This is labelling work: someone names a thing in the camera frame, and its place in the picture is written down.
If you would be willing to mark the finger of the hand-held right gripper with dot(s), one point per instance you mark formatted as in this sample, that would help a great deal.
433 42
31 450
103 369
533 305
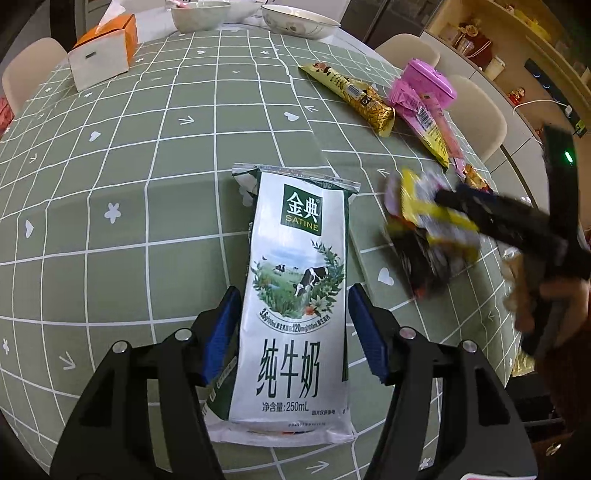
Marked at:
503 221

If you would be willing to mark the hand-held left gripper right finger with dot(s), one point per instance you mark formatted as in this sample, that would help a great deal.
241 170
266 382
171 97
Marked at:
369 341

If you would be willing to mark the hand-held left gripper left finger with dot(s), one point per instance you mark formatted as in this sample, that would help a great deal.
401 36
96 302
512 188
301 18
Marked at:
221 337

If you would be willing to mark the yellow black snack wrapper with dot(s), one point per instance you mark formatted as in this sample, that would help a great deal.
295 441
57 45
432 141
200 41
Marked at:
429 249

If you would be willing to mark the white green milk carton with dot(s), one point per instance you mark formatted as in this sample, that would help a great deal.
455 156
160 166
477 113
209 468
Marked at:
295 230

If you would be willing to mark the yellow plastic bag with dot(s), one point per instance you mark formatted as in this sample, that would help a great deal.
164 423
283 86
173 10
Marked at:
524 364

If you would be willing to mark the person's right hand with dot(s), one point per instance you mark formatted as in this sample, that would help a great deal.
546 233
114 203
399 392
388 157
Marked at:
526 300

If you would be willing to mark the small gold red wrapper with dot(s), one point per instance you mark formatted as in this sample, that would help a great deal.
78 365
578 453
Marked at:
478 177

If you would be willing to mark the thin pink wrapper strip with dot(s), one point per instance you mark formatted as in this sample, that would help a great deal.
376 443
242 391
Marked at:
455 143

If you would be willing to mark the red gold figurine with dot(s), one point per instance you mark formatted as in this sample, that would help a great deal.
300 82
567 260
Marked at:
517 97

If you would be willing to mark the beige chair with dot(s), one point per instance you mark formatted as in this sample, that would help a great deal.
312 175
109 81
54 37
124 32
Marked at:
32 69
480 115
408 50

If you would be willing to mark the black power strip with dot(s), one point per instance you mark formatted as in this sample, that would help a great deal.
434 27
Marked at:
547 81

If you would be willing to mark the pink yellow snack wrapper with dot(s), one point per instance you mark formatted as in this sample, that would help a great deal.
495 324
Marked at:
425 122

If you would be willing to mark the yellow white cup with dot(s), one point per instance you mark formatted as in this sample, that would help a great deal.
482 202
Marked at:
494 67

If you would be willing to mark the wooden shelf cabinet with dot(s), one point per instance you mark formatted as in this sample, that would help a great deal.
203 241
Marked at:
545 41

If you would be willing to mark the green checked tablecloth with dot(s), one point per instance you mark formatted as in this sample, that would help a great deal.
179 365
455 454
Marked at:
138 207

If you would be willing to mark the pink plastic lidded box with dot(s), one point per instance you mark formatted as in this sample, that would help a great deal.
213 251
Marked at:
431 76

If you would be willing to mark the red gift bag with flowers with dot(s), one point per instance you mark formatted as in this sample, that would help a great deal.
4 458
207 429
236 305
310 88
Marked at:
473 44

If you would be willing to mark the gold snack wrapper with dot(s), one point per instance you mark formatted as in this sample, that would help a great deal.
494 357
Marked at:
364 99

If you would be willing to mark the grey tall cabinet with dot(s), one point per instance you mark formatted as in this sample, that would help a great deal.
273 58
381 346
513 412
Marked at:
383 18

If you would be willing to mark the large white floral bowl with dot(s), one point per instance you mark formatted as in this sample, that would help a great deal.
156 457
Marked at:
300 23

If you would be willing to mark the orange white tissue box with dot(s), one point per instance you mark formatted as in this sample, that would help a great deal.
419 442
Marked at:
101 60

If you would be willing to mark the red patterned bag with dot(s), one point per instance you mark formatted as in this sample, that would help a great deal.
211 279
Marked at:
4 117

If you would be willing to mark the small white bowl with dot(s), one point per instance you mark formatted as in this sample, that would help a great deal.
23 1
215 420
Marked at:
198 16

